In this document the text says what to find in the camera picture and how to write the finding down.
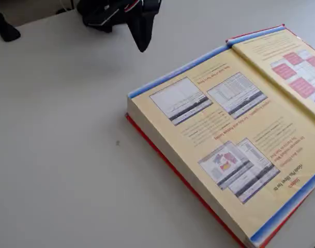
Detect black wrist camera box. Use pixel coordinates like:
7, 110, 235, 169
77, 0, 128, 34

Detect red anatomy textbook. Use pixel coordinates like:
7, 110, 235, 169
125, 24, 315, 248

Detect red white motor wires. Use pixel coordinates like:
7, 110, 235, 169
124, 0, 142, 12

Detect black stand leg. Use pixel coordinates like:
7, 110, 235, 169
0, 0, 21, 43

